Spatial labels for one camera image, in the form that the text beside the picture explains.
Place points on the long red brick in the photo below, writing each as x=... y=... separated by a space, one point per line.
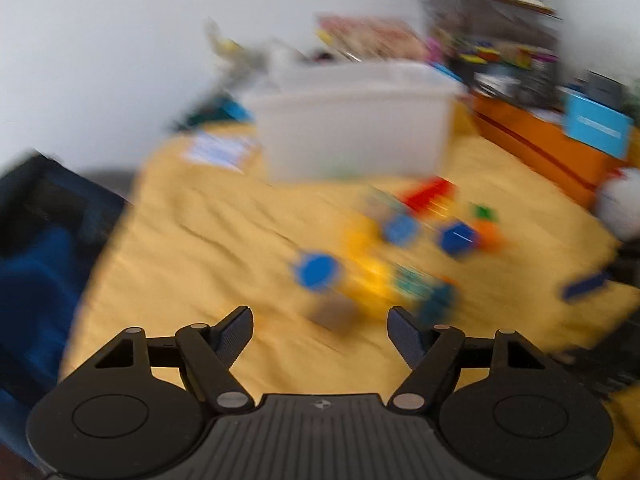
x=427 y=196

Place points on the orange box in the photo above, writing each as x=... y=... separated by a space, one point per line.
x=540 y=145

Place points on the brown cube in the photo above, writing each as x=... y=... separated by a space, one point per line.
x=332 y=314

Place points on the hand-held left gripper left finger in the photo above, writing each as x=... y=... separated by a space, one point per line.
x=235 y=335

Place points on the light blue box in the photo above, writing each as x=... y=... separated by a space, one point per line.
x=597 y=122

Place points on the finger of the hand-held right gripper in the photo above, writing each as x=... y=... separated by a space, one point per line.
x=585 y=285

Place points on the green printed toy piece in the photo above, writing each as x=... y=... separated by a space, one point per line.
x=412 y=282

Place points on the blue round block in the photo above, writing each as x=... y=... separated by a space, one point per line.
x=317 y=271

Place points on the white blue packet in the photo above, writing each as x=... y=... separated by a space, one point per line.
x=220 y=152

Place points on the small green brick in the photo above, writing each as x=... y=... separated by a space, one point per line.
x=484 y=212

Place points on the clear bag of wooden pieces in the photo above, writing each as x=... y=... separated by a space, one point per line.
x=370 y=37

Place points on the orange brick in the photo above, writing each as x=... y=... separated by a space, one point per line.
x=489 y=235

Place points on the small light blue brick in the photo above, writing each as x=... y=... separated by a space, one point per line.
x=400 y=229

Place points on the large yellow brick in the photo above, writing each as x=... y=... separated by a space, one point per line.
x=370 y=270

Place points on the dark blue brick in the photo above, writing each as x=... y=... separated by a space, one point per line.
x=457 y=237

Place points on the white plastic bin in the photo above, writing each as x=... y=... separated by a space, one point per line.
x=350 y=125

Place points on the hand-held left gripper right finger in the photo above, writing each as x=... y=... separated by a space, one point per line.
x=405 y=337

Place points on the white rounded object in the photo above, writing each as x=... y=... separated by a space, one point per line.
x=620 y=205

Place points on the teal toy train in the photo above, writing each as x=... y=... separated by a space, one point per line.
x=437 y=302

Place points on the clear storage box colourful toys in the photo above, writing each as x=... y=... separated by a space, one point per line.
x=500 y=50

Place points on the yellow blanket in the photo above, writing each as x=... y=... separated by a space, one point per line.
x=200 y=250

